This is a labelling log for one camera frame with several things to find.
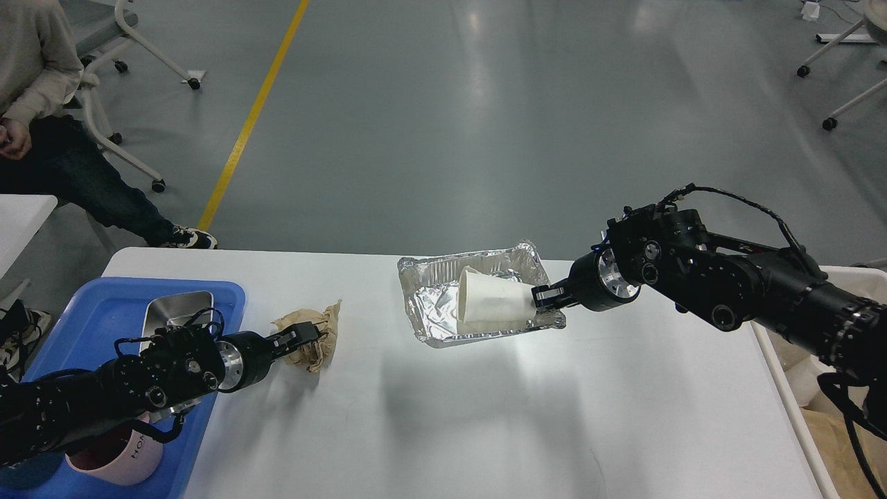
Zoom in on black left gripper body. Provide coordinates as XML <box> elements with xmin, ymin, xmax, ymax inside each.
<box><xmin>216</xmin><ymin>331</ymin><xmax>276</xmax><ymax>394</ymax></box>

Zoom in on white cup in bin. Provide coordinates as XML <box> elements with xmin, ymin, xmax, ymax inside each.
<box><xmin>785</xmin><ymin>357</ymin><xmax>823</xmax><ymax>407</ymax></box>

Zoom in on white paper cup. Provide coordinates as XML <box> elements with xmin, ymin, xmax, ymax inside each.
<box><xmin>457</xmin><ymin>266</ymin><xmax>536</xmax><ymax>335</ymax></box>

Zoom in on dark blue mug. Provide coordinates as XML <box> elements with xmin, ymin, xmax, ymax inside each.
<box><xmin>1</xmin><ymin>453</ymin><xmax>64</xmax><ymax>491</ymax></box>

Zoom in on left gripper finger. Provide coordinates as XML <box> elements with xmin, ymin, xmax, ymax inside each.
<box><xmin>267</xmin><ymin>322</ymin><xmax>320</xmax><ymax>360</ymax></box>

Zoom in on aluminium foil tray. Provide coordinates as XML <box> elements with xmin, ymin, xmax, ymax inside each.
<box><xmin>397</xmin><ymin>240</ymin><xmax>566</xmax><ymax>348</ymax></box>

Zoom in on brown paper in bin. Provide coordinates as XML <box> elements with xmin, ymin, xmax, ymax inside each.
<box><xmin>800</xmin><ymin>408</ymin><xmax>886</xmax><ymax>498</ymax></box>

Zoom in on black cables at left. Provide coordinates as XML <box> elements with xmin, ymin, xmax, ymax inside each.
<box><xmin>0</xmin><ymin>298</ymin><xmax>53</xmax><ymax>378</ymax></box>

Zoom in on white chair base right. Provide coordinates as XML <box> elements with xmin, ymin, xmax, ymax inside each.
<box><xmin>796</xmin><ymin>0</ymin><xmax>887</xmax><ymax>132</ymax></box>

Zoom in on beige plastic bin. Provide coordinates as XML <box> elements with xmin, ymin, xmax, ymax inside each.
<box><xmin>752</xmin><ymin>265</ymin><xmax>886</xmax><ymax>498</ymax></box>

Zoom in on person in dark jeans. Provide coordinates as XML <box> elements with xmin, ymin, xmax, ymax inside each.
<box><xmin>1</xmin><ymin>1</ymin><xmax>218</xmax><ymax>250</ymax></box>

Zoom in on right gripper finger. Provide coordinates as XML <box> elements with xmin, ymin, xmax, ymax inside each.
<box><xmin>532</xmin><ymin>280</ymin><xmax>577</xmax><ymax>310</ymax></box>

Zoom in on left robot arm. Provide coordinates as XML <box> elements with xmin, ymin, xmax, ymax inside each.
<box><xmin>2</xmin><ymin>308</ymin><xmax>321</xmax><ymax>466</ymax></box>

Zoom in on blue plastic tray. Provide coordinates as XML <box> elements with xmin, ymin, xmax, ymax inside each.
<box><xmin>1</xmin><ymin>277</ymin><xmax>246</xmax><ymax>498</ymax></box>

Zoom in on stainless steel rectangular box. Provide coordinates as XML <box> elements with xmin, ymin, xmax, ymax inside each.
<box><xmin>142</xmin><ymin>290</ymin><xmax>213</xmax><ymax>338</ymax></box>

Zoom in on brown paper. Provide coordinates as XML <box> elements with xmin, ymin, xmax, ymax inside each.
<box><xmin>800</xmin><ymin>408</ymin><xmax>886</xmax><ymax>498</ymax></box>
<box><xmin>272</xmin><ymin>299</ymin><xmax>342</xmax><ymax>374</ymax></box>

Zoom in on white side table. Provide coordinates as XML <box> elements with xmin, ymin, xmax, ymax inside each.
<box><xmin>1</xmin><ymin>195</ymin><xmax>58</xmax><ymax>276</ymax></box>

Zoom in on grey office chair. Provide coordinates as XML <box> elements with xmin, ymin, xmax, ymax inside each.
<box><xmin>60</xmin><ymin>1</ymin><xmax>206</xmax><ymax>193</ymax></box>

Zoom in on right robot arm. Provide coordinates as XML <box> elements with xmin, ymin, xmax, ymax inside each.
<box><xmin>532</xmin><ymin>184</ymin><xmax>886</xmax><ymax>498</ymax></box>

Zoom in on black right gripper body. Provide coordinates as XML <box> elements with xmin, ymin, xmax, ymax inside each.
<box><xmin>570</xmin><ymin>247</ymin><xmax>641</xmax><ymax>312</ymax></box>

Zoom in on pink ribbed mug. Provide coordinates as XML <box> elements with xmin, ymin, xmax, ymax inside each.
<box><xmin>66</xmin><ymin>424</ymin><xmax>164</xmax><ymax>487</ymax></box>

